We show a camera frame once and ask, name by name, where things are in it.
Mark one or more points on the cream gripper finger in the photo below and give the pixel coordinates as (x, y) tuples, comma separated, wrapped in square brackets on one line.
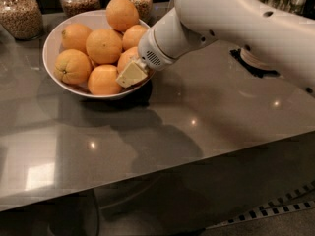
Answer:
[(133, 73)]

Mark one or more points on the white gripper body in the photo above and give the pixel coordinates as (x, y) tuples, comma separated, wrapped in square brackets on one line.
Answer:
[(152, 52)]

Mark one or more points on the orange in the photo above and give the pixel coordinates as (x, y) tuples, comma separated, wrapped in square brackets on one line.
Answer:
[(72, 67), (104, 46), (126, 57), (132, 36), (121, 14), (74, 36), (102, 81)]

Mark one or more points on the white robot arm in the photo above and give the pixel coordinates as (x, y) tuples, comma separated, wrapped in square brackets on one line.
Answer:
[(283, 41)]

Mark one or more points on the white ceramic bowl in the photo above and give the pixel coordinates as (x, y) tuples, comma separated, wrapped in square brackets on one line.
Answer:
[(53, 47)]

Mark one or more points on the middle glass cereal jar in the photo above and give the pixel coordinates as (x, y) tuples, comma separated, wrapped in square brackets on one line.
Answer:
[(79, 0)]

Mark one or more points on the stack of white plates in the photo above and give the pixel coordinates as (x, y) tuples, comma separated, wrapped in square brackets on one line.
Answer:
[(253, 61)]

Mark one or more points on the left glass cereal jar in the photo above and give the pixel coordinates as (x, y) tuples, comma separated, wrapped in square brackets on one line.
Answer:
[(22, 19)]

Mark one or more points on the glass cup right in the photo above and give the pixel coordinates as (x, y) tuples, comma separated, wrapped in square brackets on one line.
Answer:
[(296, 6)]

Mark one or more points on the black wire rack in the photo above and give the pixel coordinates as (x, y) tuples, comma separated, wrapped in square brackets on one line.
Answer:
[(256, 72)]

